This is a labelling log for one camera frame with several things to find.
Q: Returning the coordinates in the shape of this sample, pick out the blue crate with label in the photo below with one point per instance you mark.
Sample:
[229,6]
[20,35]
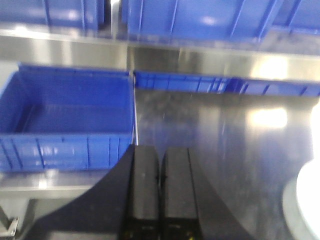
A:
[298,16]

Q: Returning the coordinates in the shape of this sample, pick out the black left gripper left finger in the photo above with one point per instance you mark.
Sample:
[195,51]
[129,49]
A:
[123,205]

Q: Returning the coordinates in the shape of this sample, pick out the blue bin rim left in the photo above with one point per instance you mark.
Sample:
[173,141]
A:
[272,88]

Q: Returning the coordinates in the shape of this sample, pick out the open blue bin left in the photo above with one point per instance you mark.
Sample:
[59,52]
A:
[66,119]

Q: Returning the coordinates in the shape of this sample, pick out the blue bin rim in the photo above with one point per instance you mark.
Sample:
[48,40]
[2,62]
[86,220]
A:
[272,88]
[183,82]

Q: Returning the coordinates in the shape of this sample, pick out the stainless steel shelf rail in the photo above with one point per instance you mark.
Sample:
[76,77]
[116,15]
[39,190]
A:
[41,48]

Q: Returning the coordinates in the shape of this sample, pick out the blue bin rim middle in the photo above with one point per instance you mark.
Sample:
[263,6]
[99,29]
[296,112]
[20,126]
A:
[183,82]

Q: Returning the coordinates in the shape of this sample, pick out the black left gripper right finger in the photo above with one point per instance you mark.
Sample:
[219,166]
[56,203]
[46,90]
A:
[191,209]

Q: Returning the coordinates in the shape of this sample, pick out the blue crate upper left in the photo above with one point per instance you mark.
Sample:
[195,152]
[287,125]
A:
[81,14]

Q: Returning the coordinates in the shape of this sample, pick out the blue crate upper middle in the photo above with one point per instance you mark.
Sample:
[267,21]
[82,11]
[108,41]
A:
[226,20]

